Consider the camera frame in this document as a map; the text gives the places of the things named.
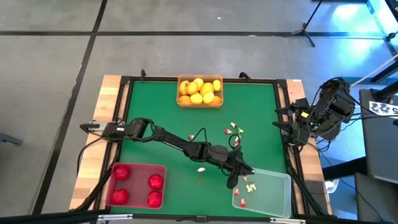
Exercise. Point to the silver rig bracket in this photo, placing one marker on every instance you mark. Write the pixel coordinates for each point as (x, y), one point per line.
(115, 216)
(287, 221)

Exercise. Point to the white floor object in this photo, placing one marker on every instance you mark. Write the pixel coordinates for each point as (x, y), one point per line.
(331, 185)

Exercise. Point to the white printed sticker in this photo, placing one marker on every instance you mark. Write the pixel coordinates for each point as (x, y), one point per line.
(384, 109)

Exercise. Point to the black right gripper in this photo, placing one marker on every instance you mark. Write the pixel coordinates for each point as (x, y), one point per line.
(300, 127)

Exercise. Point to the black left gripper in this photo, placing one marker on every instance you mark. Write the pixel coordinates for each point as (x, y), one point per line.
(224, 157)

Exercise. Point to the green toy leaf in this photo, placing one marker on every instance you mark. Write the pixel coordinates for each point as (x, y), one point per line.
(199, 180)

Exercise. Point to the red and white toy vegetable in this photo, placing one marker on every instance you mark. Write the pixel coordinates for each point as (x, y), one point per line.
(201, 169)

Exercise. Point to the red toy apple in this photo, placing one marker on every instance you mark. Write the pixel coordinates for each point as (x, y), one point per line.
(154, 198)
(122, 172)
(119, 196)
(155, 181)

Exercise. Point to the black rig crossbar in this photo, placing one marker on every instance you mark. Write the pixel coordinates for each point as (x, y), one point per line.
(46, 218)

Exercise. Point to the black pole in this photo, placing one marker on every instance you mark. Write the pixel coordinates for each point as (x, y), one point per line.
(387, 91)

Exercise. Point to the orange plastic basket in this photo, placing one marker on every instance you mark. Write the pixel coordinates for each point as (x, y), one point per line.
(202, 76)

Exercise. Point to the red plastic basket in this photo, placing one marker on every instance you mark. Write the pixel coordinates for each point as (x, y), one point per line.
(138, 186)

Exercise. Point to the black aluminium table frame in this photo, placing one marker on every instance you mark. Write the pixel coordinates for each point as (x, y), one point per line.
(261, 81)

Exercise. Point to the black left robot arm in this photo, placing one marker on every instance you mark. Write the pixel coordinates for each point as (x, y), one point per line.
(174, 143)

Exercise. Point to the green table mat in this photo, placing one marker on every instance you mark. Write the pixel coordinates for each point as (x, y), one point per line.
(186, 193)

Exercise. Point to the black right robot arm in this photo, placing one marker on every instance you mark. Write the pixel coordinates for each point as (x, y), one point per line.
(335, 105)

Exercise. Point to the black table clamp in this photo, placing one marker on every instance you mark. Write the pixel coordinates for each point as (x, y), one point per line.
(90, 126)

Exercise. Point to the large black equipment case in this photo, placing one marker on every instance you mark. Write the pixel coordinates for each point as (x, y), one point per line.
(382, 149)

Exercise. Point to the black stand base bar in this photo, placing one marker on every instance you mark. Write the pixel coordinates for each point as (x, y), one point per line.
(370, 81)

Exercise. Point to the grey metal floor foot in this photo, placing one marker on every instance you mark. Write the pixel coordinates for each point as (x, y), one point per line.
(9, 138)

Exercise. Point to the black tripod stand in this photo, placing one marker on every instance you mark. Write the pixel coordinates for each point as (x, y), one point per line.
(304, 30)

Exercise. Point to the clear plastic basket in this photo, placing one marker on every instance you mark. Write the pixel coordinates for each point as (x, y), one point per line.
(270, 199)

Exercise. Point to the large orange toy fruit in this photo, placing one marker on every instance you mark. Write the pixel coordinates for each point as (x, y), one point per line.
(206, 89)

